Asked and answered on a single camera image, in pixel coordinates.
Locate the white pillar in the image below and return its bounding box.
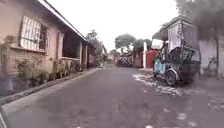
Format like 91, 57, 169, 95
142, 41, 148, 69

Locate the concrete kerb strip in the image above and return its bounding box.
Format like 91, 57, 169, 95
0, 67, 101, 106

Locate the dark vehicle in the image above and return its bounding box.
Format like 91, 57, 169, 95
116, 56, 133, 68

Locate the group of trees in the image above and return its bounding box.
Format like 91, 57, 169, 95
114, 33, 153, 55

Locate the grey building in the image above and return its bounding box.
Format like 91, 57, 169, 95
151, 14, 201, 52

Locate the row of green plants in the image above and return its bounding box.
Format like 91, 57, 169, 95
14, 58, 84, 89

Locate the white wall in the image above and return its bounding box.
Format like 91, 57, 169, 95
199, 39, 224, 80

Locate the red gate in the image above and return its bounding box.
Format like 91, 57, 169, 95
145, 49, 160, 70

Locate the large dark tree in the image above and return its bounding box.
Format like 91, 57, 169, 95
174, 0, 224, 78

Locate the grey asphalt road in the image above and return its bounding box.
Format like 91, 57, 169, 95
0, 64, 224, 128

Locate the blue motor tricycle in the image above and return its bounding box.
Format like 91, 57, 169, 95
152, 44, 202, 88

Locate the beige house with window grille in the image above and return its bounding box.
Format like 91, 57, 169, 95
0, 0, 90, 82

